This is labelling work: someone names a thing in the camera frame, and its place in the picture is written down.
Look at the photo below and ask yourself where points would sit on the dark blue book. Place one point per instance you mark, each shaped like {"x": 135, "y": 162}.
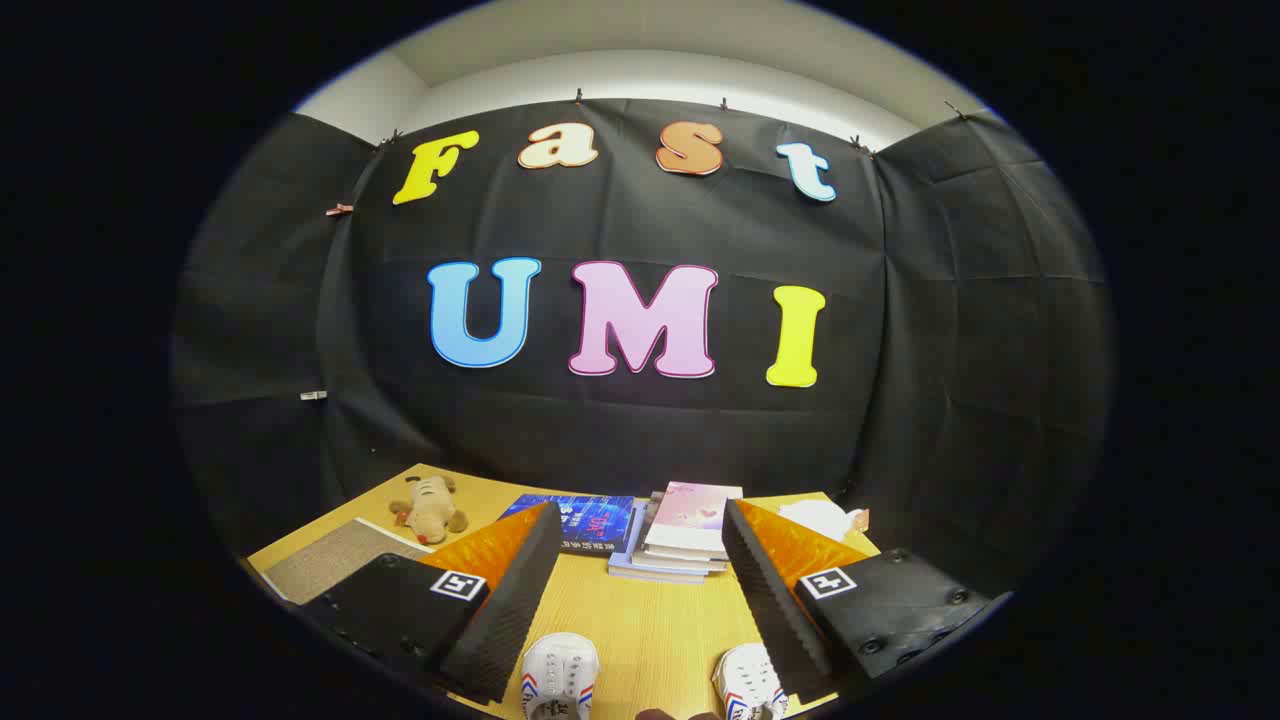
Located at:
{"x": 590, "y": 520}

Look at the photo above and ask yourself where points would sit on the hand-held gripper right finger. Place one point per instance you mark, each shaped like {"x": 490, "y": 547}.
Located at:
{"x": 775, "y": 610}

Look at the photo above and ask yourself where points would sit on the white striped canvas shoe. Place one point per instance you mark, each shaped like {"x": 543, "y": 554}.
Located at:
{"x": 745, "y": 685}
{"x": 560, "y": 675}

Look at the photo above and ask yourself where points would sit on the black backdrop cloth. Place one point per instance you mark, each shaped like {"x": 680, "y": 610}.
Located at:
{"x": 640, "y": 420}

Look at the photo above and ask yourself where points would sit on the beige fabric storage box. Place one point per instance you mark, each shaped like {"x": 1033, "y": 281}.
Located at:
{"x": 330, "y": 560}

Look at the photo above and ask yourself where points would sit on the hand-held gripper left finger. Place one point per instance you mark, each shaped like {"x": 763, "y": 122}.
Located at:
{"x": 500, "y": 620}

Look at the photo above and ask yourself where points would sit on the light blue book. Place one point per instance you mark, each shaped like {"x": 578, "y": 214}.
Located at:
{"x": 650, "y": 574}

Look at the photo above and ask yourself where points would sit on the white cover book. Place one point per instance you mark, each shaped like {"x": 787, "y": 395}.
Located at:
{"x": 680, "y": 562}

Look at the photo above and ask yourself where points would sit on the white plush toy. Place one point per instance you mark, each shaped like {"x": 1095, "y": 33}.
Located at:
{"x": 815, "y": 518}

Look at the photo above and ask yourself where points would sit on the brown plush dog toy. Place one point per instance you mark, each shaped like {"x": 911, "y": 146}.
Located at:
{"x": 432, "y": 508}

